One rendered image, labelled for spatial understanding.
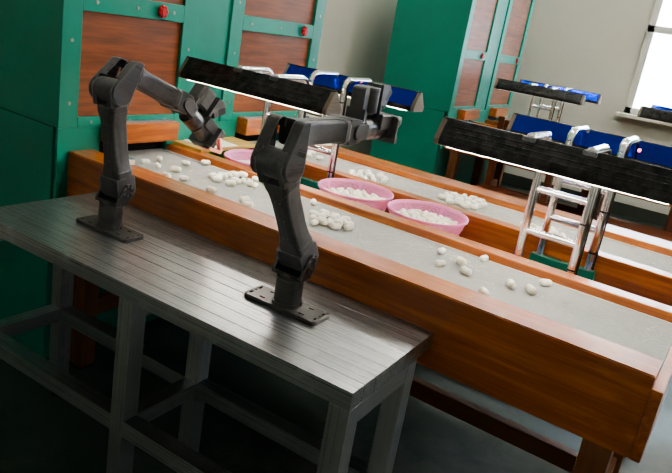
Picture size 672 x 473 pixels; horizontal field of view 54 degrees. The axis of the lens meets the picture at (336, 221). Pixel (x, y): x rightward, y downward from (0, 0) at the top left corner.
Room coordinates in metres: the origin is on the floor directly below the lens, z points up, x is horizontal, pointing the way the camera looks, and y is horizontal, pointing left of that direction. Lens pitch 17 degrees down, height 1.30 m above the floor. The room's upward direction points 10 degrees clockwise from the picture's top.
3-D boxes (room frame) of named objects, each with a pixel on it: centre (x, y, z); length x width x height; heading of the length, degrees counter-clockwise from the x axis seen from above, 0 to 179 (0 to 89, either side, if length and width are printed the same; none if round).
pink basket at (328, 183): (2.23, -0.05, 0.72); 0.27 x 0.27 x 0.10
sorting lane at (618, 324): (1.85, -0.02, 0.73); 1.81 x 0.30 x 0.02; 59
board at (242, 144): (2.57, 0.51, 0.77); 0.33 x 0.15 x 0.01; 149
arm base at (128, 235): (1.68, 0.60, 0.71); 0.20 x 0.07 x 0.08; 61
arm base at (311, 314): (1.39, 0.08, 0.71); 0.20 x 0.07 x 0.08; 61
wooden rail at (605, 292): (2.00, -0.11, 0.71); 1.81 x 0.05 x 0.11; 59
